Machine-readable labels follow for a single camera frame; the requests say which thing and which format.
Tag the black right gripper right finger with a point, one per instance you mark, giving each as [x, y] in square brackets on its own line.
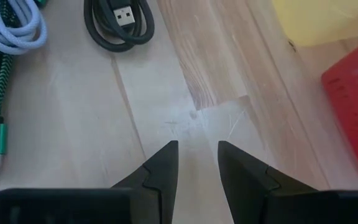
[244, 186]

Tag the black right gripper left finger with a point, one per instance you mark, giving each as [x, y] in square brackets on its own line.
[160, 186]

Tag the yellow bin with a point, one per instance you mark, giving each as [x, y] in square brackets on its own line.
[322, 18]

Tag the red plastic basket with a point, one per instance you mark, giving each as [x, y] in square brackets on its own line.
[356, 109]

